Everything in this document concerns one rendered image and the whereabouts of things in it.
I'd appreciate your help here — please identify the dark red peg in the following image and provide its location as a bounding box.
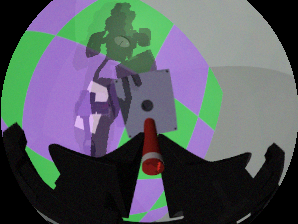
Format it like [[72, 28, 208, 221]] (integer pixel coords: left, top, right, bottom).
[[141, 117, 165, 176]]

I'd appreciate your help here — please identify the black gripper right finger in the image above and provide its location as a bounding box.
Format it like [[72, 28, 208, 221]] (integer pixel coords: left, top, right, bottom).
[[158, 135, 251, 218]]

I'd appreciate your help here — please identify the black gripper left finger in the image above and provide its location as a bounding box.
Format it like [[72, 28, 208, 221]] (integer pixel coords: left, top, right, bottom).
[[48, 132, 145, 218]]

